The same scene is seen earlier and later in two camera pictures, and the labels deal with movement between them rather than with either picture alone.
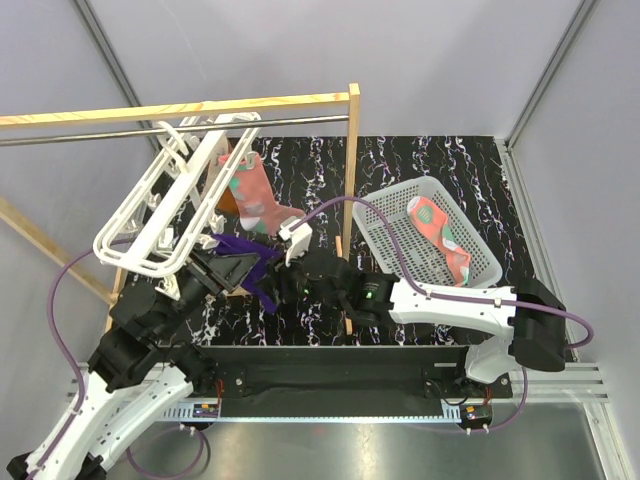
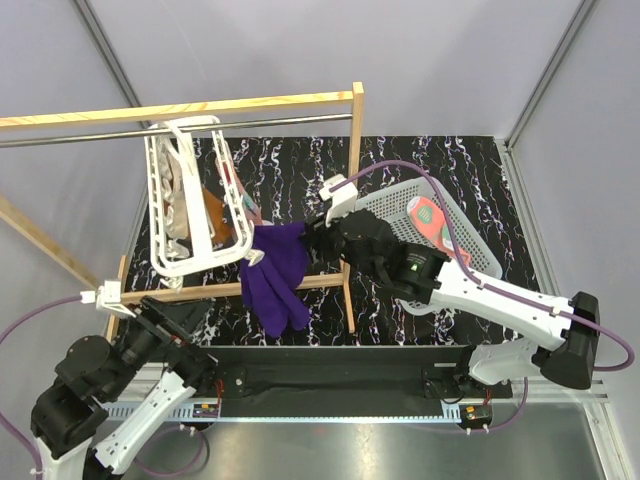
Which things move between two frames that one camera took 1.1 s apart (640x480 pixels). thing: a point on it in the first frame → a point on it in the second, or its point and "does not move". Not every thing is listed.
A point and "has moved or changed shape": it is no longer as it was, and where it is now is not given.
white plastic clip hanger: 175,205 has moved or changed shape
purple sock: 255,284 has moved or changed shape
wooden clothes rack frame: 113,298 does not move
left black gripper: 225,272 → 177,318
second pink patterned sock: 430,219 does not move
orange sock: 227,201 → 214,209
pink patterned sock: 251,190 has moved or changed shape
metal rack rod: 169,130 does not move
